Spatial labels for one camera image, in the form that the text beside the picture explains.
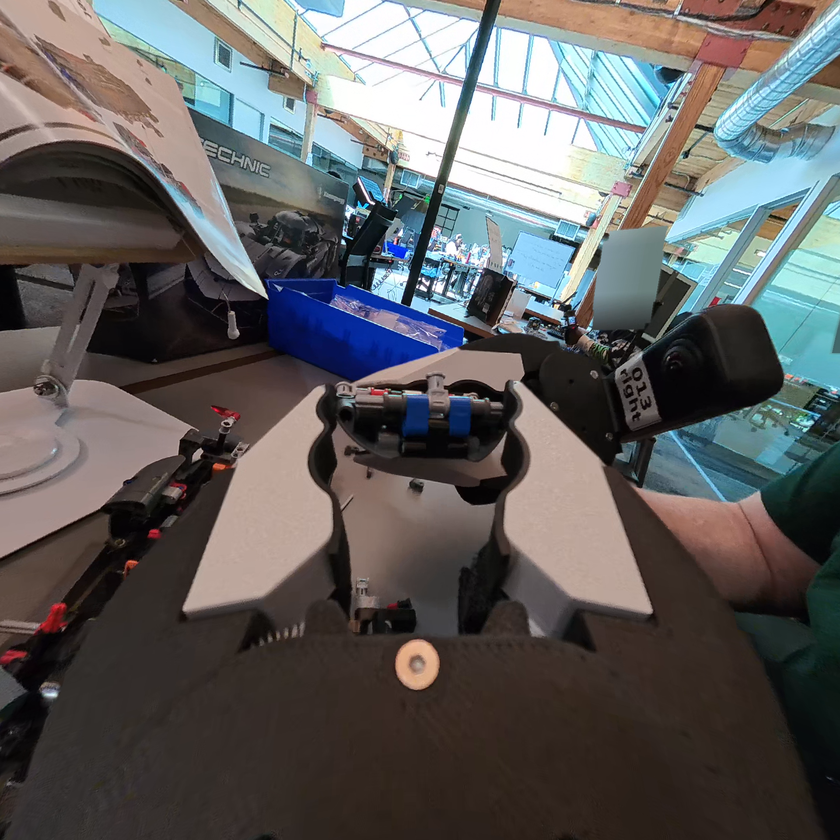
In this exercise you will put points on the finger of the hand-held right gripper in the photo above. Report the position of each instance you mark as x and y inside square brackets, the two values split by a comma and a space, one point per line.
[459, 364]
[453, 476]

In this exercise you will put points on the black lego car model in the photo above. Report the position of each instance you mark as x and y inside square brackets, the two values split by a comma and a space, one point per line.
[131, 512]

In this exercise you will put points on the open lego instruction booklet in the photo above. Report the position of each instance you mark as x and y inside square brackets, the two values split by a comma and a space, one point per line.
[98, 111]

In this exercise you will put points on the wooden background desk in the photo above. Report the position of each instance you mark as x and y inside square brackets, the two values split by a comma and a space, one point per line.
[459, 318]

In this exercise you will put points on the white book stand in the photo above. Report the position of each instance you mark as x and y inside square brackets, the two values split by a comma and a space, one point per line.
[72, 407]

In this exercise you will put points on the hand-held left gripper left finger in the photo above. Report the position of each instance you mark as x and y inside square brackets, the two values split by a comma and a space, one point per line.
[262, 518]

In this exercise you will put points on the small black cardboard box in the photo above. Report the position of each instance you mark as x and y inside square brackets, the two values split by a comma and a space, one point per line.
[489, 295]

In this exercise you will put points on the white whiteboard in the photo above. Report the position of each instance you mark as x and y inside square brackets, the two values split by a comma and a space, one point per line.
[541, 259]

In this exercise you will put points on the person's right forearm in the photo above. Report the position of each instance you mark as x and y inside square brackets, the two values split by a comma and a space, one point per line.
[735, 551]

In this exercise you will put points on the clear plastic parts bags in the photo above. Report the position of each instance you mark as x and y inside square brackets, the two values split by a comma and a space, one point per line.
[387, 318]

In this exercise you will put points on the person's green shirt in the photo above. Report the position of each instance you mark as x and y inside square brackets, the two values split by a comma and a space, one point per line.
[807, 590]

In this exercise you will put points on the black office chair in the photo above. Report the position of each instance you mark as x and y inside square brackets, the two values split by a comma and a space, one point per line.
[367, 243]

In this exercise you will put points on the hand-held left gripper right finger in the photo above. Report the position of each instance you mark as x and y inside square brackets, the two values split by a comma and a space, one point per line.
[564, 518]

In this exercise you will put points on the black vertical pole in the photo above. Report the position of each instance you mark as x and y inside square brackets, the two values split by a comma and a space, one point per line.
[453, 144]

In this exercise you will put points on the blue plastic bin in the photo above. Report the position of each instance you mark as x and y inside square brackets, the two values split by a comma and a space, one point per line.
[341, 334]

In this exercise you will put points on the silver ventilation duct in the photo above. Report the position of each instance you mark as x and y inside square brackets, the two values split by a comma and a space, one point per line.
[774, 98]

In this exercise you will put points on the dark lego set box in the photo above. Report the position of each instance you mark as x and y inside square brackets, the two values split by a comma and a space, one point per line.
[275, 216]

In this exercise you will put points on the black and blue lego sub-assembly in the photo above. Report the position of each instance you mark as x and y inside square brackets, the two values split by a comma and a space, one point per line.
[426, 417]

